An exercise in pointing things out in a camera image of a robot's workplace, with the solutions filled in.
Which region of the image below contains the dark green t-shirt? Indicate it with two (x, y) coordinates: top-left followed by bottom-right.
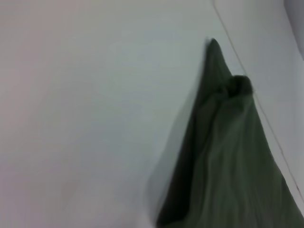
(155, 38), (304, 228)

